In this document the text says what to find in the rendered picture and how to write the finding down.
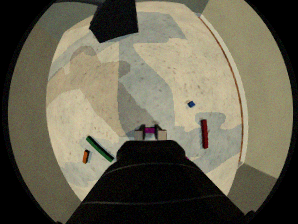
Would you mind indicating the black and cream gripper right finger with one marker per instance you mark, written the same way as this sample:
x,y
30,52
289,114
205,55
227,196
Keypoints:
x,y
162,134

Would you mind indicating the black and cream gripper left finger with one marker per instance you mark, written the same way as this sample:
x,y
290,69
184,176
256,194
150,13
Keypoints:
x,y
139,135

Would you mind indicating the green rod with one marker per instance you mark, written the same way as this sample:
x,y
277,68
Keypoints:
x,y
94,144

